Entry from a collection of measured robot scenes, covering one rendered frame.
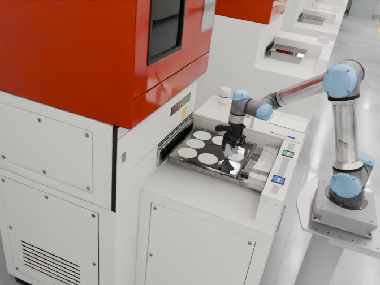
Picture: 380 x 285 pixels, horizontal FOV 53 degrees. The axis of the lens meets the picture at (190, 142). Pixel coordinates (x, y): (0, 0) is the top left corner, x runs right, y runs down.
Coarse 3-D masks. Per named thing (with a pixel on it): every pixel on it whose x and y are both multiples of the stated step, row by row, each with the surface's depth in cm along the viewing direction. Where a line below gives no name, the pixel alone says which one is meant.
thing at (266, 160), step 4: (264, 152) 204; (260, 156) 200; (264, 156) 200; (268, 156) 201; (272, 156) 201; (276, 156) 202; (260, 160) 196; (264, 160) 197; (268, 160) 197; (272, 160) 198; (256, 164) 192; (260, 164) 193; (264, 164) 193; (268, 164) 194; (272, 164) 194; (268, 168) 190; (252, 172) 185; (264, 176) 183; (248, 184) 178; (252, 184) 177; (256, 184) 177; (256, 188) 177; (260, 188) 177
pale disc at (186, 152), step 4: (180, 148) 194; (184, 148) 194; (188, 148) 194; (180, 152) 190; (184, 152) 191; (188, 152) 191; (192, 152) 192; (196, 152) 192; (184, 156) 187; (188, 156) 188; (192, 156) 188
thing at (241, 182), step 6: (174, 162) 194; (180, 162) 192; (192, 168) 191; (198, 168) 190; (210, 174) 188; (216, 174) 187; (228, 180) 186; (234, 180) 185; (240, 180) 183; (246, 180) 184; (246, 186) 183
